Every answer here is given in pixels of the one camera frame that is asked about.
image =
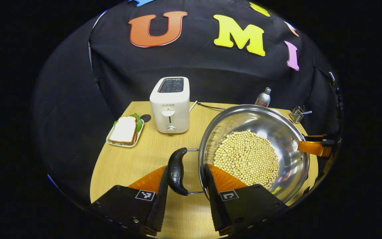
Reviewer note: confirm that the black table grommet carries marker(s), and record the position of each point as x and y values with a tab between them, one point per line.
145	118

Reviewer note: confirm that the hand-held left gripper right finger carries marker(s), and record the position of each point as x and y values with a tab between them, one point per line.
212	205

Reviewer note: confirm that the white rectangular plate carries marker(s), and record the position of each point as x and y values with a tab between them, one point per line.
138	137

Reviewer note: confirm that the small silver bottle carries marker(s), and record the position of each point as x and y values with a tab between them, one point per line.
263	99

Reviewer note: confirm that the white bread sandwich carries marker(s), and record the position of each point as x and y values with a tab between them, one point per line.
124	130

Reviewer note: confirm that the green lettuce leaf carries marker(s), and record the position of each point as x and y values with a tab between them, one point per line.
138	122

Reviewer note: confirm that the black backdrop cloth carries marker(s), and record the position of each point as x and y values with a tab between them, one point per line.
128	66

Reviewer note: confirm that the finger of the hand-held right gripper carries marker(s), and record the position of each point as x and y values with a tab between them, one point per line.
315	135
313	148

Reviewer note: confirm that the stainless steel pot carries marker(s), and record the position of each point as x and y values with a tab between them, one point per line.
260	119

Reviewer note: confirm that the small glass jar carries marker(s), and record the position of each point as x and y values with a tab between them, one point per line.
297	114

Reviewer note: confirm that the pile of yellow soybeans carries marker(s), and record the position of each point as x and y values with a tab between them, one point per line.
247	156

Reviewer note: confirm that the white toaster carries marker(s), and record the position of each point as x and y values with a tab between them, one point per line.
171	109

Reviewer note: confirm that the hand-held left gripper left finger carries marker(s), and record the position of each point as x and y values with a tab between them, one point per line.
160	209

